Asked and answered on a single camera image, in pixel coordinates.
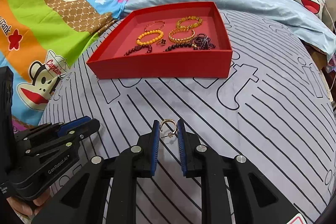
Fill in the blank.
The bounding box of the gold hoop earring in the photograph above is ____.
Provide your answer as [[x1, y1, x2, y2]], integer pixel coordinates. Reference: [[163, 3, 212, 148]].
[[159, 119, 178, 139]]

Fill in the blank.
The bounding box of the dark red bead bracelet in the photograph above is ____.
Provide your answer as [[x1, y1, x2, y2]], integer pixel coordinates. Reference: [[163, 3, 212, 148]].
[[123, 44, 153, 57]]

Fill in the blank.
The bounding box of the yellow amber bead bracelet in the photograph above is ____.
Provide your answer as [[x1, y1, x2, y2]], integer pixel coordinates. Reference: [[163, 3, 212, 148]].
[[135, 29, 165, 47]]

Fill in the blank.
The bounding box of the thin gold red bangle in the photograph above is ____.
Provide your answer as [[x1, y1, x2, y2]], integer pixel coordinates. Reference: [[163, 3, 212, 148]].
[[144, 20, 165, 32]]

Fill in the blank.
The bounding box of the gold chain bangle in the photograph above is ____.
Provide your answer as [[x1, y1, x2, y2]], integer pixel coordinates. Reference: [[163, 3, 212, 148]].
[[169, 28, 195, 44]]

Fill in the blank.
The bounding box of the dark wood bead bracelet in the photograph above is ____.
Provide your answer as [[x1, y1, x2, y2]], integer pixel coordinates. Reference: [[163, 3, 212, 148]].
[[163, 41, 198, 53]]

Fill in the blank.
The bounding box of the yellow cat-eye bead bracelet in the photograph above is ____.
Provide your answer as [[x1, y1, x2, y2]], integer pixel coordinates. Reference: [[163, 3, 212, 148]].
[[175, 16, 203, 30]]

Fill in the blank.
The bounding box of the purple garnet bead strand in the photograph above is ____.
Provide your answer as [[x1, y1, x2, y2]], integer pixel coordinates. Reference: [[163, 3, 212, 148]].
[[192, 33, 216, 50]]

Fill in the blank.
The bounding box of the red jewelry tray box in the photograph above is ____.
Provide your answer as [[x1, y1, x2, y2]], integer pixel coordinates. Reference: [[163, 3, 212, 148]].
[[87, 2, 232, 79]]

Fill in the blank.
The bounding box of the person hand holding gripper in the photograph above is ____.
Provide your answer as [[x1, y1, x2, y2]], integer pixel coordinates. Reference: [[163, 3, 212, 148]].
[[6, 188, 51, 217]]

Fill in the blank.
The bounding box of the grey striped bed sheet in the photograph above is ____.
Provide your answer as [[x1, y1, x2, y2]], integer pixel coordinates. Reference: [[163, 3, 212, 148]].
[[41, 10, 335, 223]]

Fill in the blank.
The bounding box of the colourful monkey cartoon blanket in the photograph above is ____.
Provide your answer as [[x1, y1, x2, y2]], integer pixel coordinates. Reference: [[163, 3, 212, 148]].
[[1, 0, 127, 132]]

